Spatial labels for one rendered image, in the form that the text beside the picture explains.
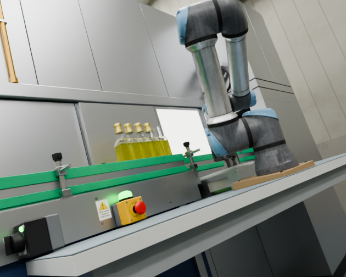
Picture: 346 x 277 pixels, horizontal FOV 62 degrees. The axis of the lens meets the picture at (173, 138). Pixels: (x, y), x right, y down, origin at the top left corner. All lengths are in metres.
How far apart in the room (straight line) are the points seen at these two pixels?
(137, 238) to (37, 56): 1.06
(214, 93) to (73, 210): 0.58
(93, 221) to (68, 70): 0.80
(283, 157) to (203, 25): 0.52
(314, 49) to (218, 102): 2.68
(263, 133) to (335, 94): 2.49
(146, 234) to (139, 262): 0.07
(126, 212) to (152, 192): 0.20
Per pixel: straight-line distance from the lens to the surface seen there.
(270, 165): 1.04
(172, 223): 0.60
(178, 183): 1.17
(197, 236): 0.70
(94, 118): 1.37
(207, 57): 1.01
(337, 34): 3.56
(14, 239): 0.76
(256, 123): 1.05
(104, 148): 1.34
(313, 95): 3.58
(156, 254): 0.62
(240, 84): 1.20
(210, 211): 0.67
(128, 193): 0.92
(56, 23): 1.62
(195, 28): 1.01
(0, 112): 1.25
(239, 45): 1.11
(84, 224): 0.89
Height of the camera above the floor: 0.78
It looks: 12 degrees up
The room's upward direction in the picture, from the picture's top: 17 degrees counter-clockwise
